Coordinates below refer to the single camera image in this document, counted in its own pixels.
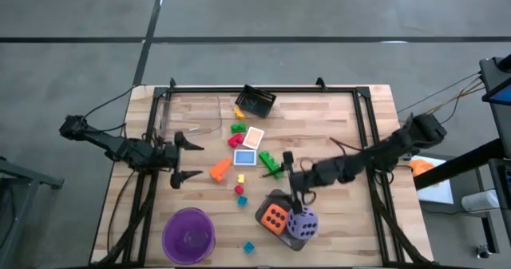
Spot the white roll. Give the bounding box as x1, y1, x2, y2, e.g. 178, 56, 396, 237
461, 188, 501, 213

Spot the grey cabinet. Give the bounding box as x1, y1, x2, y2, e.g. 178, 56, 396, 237
489, 101, 511, 258

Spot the brown cable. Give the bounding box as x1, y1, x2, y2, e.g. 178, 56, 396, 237
106, 168, 137, 254

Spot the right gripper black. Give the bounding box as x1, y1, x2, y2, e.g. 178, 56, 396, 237
261, 151, 320, 216

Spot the orange object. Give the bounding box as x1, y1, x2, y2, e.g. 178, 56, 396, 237
409, 159, 436, 178

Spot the long green toy brick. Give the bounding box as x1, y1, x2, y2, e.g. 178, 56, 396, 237
258, 150, 285, 180

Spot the black beam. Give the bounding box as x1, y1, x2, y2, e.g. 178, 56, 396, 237
413, 138, 511, 191

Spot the clear plastic container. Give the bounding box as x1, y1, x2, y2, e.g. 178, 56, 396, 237
161, 95, 224, 139

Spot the purple foam die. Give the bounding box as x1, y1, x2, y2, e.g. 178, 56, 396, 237
286, 206, 319, 241

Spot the grey metal table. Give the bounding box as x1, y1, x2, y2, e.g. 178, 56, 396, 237
0, 156, 65, 269

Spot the white board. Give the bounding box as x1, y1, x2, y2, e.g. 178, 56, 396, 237
417, 155, 456, 204

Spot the thin grey cable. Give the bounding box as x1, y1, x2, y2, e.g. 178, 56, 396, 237
397, 72, 483, 115

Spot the black metal frame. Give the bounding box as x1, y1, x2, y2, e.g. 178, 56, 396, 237
95, 85, 434, 267

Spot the grey translucent plastic tray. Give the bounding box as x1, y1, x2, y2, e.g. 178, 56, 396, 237
254, 188, 320, 252

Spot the purple plastic bowl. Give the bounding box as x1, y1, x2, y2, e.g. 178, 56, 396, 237
161, 207, 217, 266

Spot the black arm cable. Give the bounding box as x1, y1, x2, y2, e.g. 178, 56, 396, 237
81, 83, 155, 121

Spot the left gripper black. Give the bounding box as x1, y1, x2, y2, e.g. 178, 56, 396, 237
153, 131, 205, 189

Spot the orange foam die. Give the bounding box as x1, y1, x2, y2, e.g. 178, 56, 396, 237
260, 203, 290, 236

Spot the black plastic basket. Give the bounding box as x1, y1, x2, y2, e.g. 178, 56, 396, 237
234, 84, 278, 120

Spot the orange toy brick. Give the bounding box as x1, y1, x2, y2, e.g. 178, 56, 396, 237
209, 158, 232, 184

